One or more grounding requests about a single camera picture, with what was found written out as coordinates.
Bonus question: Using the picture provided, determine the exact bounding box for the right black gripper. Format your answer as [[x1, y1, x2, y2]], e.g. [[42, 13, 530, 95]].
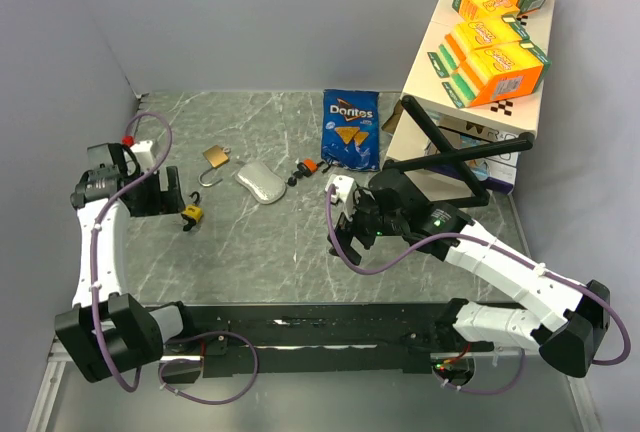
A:
[[328, 189, 406, 265]]

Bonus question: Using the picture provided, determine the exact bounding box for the yellow padlock black shackle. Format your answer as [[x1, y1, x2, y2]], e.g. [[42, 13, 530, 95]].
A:
[[181, 191, 204, 232]]

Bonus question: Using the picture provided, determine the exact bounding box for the orange black small padlock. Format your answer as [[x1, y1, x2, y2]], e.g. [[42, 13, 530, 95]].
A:
[[286, 158, 331, 187]]

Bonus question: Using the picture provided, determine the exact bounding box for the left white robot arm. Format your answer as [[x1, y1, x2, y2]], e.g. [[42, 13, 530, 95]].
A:
[[54, 138, 198, 383]]

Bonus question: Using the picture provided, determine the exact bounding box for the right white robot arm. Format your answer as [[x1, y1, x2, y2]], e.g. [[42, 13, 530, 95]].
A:
[[325, 169, 611, 378]]

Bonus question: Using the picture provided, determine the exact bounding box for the brass padlock silver shackle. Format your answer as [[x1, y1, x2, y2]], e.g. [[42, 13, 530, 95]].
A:
[[198, 145, 231, 188]]

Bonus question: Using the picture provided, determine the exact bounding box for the blue Doritos chip bag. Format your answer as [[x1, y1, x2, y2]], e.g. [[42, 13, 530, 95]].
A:
[[321, 89, 380, 171]]

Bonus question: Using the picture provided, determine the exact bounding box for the black folding stand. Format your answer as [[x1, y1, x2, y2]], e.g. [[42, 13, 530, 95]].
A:
[[383, 95, 535, 208]]

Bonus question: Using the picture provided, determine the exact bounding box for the white cardboard box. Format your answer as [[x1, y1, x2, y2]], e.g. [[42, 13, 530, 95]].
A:
[[382, 99, 521, 196]]

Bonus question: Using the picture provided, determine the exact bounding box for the white shelf board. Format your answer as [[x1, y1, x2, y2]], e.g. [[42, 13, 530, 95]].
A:
[[402, 0, 555, 135]]

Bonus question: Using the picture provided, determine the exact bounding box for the front yellow sponge pack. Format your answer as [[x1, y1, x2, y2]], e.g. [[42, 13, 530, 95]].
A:
[[442, 41, 552, 109]]

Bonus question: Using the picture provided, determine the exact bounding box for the yellow sponge pack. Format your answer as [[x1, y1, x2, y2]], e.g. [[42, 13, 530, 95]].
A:
[[442, 41, 552, 109], [427, 16, 529, 78]]

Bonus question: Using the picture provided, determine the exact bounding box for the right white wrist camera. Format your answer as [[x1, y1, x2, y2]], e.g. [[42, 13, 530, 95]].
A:
[[325, 174, 357, 216]]

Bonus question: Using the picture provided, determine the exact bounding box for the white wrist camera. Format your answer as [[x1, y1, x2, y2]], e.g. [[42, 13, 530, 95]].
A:
[[325, 174, 357, 216], [121, 135, 159, 173]]

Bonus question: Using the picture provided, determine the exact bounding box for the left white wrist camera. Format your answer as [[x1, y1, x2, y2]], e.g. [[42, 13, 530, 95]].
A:
[[121, 135, 159, 173]]

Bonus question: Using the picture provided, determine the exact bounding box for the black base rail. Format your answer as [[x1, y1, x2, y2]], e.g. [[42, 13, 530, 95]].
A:
[[165, 303, 493, 378]]

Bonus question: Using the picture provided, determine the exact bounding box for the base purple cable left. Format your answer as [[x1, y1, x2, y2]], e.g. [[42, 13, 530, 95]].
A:
[[157, 330, 259, 406]]

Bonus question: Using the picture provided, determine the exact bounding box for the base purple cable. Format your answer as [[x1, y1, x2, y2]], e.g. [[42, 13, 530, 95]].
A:
[[432, 346, 527, 397], [157, 330, 259, 406]]

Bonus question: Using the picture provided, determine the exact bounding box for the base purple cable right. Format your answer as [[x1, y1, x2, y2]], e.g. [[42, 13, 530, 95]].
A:
[[432, 346, 527, 397]]

